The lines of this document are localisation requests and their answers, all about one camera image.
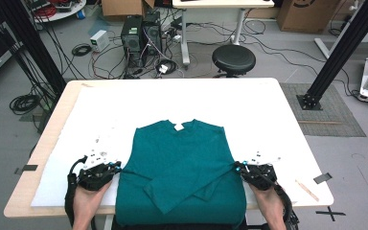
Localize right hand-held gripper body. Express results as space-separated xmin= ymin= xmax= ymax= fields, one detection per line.
xmin=242 ymin=151 xmax=284 ymax=192

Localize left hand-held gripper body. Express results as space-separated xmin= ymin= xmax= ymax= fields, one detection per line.
xmin=76 ymin=135 xmax=123 ymax=192

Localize teal long-sleeved shirt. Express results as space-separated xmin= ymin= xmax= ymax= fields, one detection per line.
xmin=114 ymin=118 xmax=247 ymax=228

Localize person's left hand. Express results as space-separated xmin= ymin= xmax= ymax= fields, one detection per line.
xmin=72 ymin=180 xmax=113 ymax=215

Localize person's right hand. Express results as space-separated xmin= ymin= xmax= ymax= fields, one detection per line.
xmin=248 ymin=183 xmax=286 ymax=216

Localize thin wooden strip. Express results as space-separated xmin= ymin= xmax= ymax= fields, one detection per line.
xmin=294 ymin=178 xmax=320 ymax=203

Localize black tape cross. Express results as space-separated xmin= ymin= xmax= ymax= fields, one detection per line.
xmin=314 ymin=205 xmax=347 ymax=222

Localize person's dark trousers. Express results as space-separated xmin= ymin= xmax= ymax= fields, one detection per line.
xmin=110 ymin=218 xmax=249 ymax=230

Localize grey floor mat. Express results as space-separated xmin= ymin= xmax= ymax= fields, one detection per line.
xmin=279 ymin=82 xmax=367 ymax=138

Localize black round stool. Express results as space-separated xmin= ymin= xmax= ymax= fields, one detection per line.
xmin=211 ymin=43 xmax=257 ymax=79

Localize small white box device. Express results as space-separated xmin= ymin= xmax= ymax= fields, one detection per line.
xmin=89 ymin=29 xmax=110 ymax=54

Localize black computer tower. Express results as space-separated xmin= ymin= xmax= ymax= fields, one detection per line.
xmin=142 ymin=12 xmax=164 ymax=65
xmin=120 ymin=14 xmax=145 ymax=69

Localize round white table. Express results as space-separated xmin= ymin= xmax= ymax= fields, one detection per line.
xmin=32 ymin=0 xmax=87 ymax=24

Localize open cardboard box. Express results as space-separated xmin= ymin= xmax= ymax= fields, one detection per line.
xmin=101 ymin=0 xmax=156 ymax=17

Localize large cardboard box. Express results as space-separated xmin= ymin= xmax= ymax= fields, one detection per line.
xmin=275 ymin=0 xmax=342 ymax=35

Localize white desk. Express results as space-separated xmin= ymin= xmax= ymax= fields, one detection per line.
xmin=172 ymin=0 xmax=275 ymax=67

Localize coiled black cable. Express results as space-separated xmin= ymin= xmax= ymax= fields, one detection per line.
xmin=9 ymin=93 xmax=41 ymax=116
xmin=71 ymin=43 xmax=93 ymax=58

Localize black aluminium frame post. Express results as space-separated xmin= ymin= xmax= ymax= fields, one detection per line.
xmin=296 ymin=0 xmax=368 ymax=111
xmin=0 ymin=0 xmax=68 ymax=97

